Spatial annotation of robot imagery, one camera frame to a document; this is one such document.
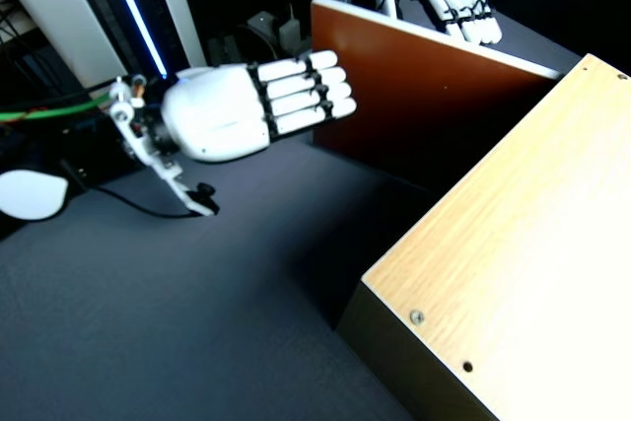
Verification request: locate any black device box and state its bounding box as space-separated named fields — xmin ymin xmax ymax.
xmin=61 ymin=112 xmax=149 ymax=190

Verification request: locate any white column with blue light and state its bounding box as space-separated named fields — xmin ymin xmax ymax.
xmin=0 ymin=0 xmax=208 ymax=90

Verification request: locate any brown wooden board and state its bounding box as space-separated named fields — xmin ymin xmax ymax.
xmin=309 ymin=0 xmax=563 ymax=193

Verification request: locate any grey power adapter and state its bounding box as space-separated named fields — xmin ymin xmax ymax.
xmin=245 ymin=10 xmax=278 ymax=47
xmin=278 ymin=4 xmax=303 ymax=55

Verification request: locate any grey table cloth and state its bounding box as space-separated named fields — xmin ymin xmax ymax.
xmin=0 ymin=0 xmax=583 ymax=421

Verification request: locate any light wooden box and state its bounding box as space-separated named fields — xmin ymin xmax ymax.
xmin=337 ymin=52 xmax=631 ymax=421

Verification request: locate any black cable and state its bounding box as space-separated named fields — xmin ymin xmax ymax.
xmin=58 ymin=158 xmax=201 ymax=220

